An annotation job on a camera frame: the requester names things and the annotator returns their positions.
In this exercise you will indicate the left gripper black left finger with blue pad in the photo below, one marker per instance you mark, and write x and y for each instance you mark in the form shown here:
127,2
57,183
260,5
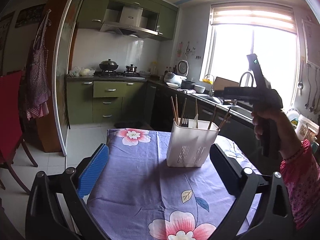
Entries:
56,208

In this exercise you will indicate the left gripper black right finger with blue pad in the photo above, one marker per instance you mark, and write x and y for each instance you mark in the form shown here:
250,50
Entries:
273,218

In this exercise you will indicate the pink patterned sleeve forearm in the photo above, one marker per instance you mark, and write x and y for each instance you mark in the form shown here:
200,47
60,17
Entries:
301,177

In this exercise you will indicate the green kitchen base cabinets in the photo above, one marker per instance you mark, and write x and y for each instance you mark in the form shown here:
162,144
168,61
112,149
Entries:
129,102

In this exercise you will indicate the person's right hand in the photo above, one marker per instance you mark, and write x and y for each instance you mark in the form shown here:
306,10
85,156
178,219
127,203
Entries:
289,142

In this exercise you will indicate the hanging metal ladle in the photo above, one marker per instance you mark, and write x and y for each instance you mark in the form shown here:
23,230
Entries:
300,80

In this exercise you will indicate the light brown wooden chopstick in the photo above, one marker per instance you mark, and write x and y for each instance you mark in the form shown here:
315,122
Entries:
226,122
212,119
225,116

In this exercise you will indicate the window with roller blind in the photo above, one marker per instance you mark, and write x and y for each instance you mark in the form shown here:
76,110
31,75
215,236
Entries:
267,30

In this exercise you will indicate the white slotted utensil holder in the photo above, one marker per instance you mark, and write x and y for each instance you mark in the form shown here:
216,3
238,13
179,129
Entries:
189,146

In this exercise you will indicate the purple floral tablecloth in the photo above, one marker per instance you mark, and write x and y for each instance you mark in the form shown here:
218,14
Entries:
138,196

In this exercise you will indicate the red wooden chair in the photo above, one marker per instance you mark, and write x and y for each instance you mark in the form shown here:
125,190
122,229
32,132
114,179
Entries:
11,133

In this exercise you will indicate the black plastic fork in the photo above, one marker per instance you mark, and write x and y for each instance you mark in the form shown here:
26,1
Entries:
185,121

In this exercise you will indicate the brown ridged wooden chopstick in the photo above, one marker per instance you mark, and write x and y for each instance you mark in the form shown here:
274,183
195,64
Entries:
176,109

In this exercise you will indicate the white rice cooker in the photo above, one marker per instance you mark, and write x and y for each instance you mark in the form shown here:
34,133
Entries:
179,74

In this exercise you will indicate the checked apron hanging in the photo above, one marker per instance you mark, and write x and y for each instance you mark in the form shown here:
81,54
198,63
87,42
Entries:
38,91

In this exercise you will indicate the small black pot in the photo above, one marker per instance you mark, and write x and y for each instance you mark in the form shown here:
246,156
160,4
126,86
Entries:
131,68

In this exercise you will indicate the white plastic bag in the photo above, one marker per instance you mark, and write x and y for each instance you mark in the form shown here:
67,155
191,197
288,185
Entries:
80,71

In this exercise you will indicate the gas stove top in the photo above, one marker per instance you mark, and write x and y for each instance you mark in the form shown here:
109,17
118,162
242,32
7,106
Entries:
117,74

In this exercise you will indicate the black cooking pot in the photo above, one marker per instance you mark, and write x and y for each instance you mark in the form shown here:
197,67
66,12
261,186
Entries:
108,66

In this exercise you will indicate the steel range hood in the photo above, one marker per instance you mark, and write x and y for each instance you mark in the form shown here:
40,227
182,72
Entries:
130,21

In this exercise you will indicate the green upper wall cabinets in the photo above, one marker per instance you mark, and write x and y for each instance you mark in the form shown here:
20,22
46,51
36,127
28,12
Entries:
155,19

